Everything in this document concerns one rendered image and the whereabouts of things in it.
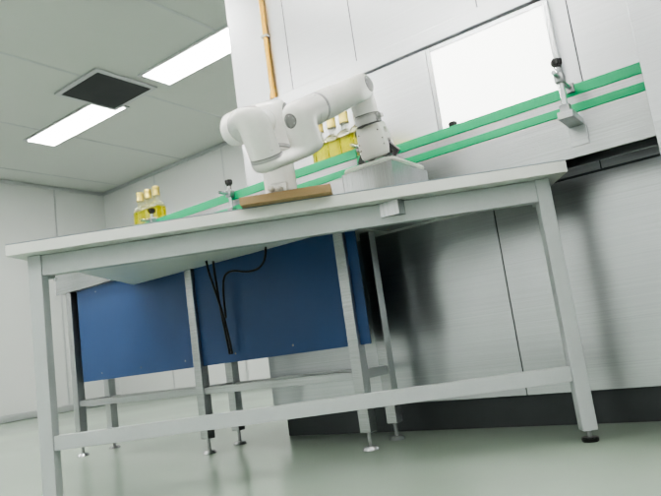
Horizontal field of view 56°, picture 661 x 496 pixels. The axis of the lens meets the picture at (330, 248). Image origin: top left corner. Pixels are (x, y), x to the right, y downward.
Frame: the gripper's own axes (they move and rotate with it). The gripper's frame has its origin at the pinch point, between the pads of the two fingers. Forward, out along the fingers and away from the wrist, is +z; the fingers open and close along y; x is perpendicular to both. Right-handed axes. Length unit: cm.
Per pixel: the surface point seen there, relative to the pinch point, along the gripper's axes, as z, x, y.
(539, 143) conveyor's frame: 4.7, -16.5, -42.1
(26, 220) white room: -86, -243, 611
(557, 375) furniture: 65, 6, -37
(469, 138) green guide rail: -3.0, -20.0, -21.3
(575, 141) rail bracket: 7, -16, -52
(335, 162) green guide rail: -8.9, -10.8, 22.3
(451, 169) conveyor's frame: 4.7, -15.9, -14.6
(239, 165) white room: -70, -355, 366
